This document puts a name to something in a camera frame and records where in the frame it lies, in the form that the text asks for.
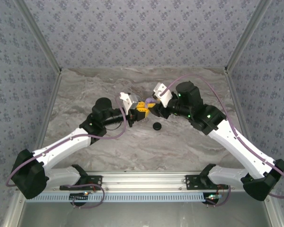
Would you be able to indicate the aluminium mounting beam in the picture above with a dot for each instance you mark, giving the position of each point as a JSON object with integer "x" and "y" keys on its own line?
{"x": 144, "y": 182}

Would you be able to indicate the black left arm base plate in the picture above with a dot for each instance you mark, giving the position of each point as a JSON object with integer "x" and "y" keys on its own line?
{"x": 65, "y": 187}

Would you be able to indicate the small black circuit board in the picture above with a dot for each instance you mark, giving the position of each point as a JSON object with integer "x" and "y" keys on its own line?
{"x": 79, "y": 196}
{"x": 213, "y": 197}

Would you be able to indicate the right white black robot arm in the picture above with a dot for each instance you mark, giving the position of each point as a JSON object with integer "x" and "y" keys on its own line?
{"x": 241, "y": 146}

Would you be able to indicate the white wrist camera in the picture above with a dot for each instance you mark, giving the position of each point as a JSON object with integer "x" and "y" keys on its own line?
{"x": 126, "y": 98}
{"x": 165, "y": 97}

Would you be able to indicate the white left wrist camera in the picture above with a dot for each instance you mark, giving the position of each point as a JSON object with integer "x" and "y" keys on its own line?
{"x": 126, "y": 98}

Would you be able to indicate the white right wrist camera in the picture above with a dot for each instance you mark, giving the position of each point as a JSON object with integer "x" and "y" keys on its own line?
{"x": 165, "y": 97}

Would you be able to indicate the purple round charging case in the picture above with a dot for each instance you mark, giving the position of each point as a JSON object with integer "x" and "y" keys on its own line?
{"x": 149, "y": 101}

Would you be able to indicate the aluminium table side rail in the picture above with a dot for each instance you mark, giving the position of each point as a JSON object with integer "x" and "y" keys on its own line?
{"x": 52, "y": 94}
{"x": 234, "y": 94}

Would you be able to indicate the black round charging case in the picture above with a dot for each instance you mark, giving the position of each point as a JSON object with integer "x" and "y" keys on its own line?
{"x": 157, "y": 126}

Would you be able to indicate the grey metal bottom panel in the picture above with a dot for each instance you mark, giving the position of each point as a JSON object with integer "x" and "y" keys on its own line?
{"x": 144, "y": 215}

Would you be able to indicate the aluminium frame post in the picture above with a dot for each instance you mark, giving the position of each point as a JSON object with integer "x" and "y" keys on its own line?
{"x": 39, "y": 35}
{"x": 247, "y": 35}

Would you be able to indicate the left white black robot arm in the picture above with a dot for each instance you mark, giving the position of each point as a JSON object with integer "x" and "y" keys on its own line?
{"x": 61, "y": 149}

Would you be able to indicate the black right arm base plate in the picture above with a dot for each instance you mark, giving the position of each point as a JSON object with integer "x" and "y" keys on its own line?
{"x": 191, "y": 185}

